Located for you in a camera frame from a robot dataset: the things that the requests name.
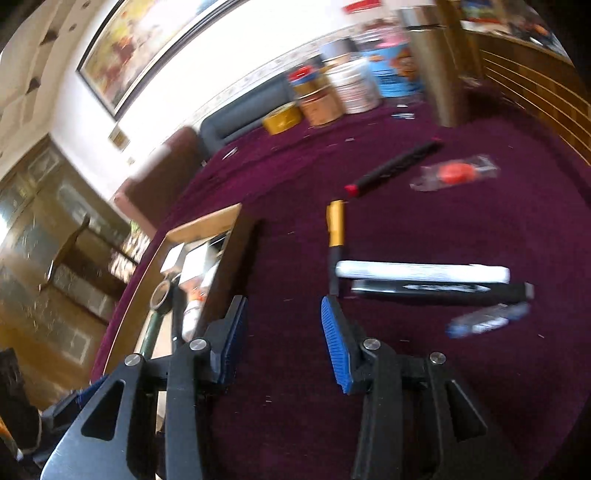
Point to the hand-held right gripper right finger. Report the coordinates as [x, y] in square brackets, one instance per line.
[337, 346]

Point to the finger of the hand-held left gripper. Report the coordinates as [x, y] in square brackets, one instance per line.
[92, 390]

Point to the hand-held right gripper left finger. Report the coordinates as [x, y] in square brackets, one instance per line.
[233, 337]

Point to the white bottle with orange cap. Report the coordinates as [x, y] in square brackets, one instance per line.
[191, 318]

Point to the shallow cardboard box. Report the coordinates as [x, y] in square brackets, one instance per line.
[238, 258]

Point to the dark green tube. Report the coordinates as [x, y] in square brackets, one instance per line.
[152, 334]

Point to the black tape roll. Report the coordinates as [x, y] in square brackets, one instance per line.
[161, 297]

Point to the black marker with white print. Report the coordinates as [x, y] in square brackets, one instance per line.
[438, 291]

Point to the gold capped black pen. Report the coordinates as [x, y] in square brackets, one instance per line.
[336, 226]

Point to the clear blue pen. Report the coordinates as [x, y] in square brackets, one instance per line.
[489, 318]

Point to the black marker with red caps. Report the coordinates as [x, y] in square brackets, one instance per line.
[397, 166]

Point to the clear pack with red candle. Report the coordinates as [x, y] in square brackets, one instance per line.
[455, 171]

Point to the dark patterned box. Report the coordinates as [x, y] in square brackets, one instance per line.
[16, 401]

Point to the white power adapter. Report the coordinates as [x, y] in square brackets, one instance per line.
[203, 261]

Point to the dark wooden stand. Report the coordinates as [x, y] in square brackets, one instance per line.
[87, 258]

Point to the dark wooden glass cabinet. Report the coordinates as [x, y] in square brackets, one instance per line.
[46, 258]

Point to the brown armchair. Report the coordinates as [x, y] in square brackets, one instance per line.
[157, 184]

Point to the yellow tape roll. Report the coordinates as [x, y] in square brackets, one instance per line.
[281, 119]

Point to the grey sofa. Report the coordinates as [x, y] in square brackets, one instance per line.
[244, 113]

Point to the small blue clear stick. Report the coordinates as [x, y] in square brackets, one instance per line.
[404, 116]

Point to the orange label jar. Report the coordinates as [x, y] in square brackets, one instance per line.
[318, 106]

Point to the white plastic jar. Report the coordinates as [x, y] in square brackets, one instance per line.
[355, 87]

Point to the red and blue tape stack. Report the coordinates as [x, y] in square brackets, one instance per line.
[302, 78]

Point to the blue printed canister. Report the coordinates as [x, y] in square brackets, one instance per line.
[392, 69]

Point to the gold metal flask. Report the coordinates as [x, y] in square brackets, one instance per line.
[436, 69]

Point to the wooden brick pattern counter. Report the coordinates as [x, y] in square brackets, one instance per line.
[531, 78]

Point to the small gold wall frame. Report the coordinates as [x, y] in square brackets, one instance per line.
[119, 138]

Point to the framed wall painting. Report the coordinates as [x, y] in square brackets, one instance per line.
[152, 50]

